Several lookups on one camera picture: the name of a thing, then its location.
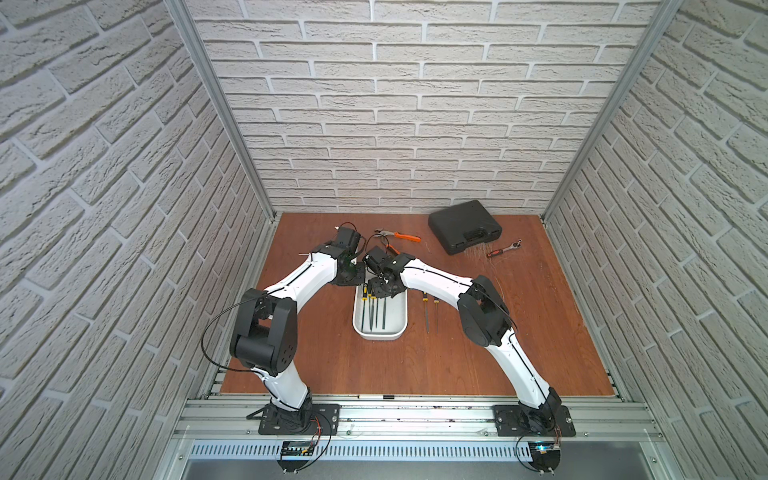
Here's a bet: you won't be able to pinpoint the red handled ratchet wrench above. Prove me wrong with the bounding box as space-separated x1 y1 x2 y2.
486 240 522 258

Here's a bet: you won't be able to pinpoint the yellow black file six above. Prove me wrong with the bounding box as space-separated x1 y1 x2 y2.
433 297 440 335

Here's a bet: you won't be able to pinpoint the orange black pliers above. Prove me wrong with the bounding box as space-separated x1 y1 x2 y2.
374 229 422 256

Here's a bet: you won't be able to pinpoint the right controller board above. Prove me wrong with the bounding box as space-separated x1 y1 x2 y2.
528 442 561 474

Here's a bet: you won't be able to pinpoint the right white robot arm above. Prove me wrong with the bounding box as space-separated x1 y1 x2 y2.
364 247 562 434

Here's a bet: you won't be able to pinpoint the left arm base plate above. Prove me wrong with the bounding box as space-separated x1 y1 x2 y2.
258 403 341 436

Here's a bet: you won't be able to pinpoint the left controller board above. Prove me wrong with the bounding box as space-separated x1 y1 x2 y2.
277 440 321 473

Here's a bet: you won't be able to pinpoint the yellow black file one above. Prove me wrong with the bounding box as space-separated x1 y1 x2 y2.
360 284 367 334

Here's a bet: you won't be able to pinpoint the controller board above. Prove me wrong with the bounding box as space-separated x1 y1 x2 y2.
277 440 321 473
528 442 561 474

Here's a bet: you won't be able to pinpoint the yellow black file seven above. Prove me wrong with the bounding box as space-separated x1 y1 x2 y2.
422 292 430 334

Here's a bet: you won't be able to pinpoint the white plastic storage box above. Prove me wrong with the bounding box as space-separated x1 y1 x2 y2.
352 285 408 341

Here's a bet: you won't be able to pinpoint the aluminium front rail frame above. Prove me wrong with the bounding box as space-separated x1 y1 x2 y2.
154 394 682 479

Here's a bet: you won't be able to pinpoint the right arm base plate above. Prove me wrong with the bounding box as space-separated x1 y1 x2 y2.
492 404 576 437

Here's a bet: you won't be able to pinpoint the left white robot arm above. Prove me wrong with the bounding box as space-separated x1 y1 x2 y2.
229 226 364 434

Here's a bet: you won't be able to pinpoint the black plastic tool case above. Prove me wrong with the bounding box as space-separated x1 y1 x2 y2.
428 200 502 255

